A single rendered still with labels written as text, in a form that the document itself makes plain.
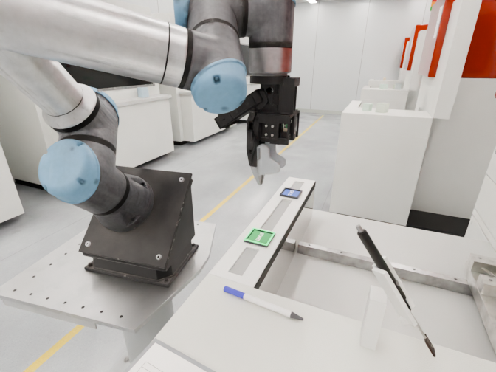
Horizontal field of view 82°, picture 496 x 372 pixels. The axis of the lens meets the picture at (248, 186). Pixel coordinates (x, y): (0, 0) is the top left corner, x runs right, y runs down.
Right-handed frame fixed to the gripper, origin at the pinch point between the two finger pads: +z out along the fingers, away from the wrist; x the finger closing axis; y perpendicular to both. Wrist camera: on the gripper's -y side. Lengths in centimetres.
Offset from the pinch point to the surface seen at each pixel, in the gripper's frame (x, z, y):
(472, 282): 15, 24, 47
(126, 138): 209, 64, -255
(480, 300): 9, 23, 47
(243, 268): -10.4, 15.0, 1.4
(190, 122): 355, 69, -259
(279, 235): 3.1, 14.6, 4.5
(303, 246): 17.0, 25.7, 7.8
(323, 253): 17.0, 26.5, 13.4
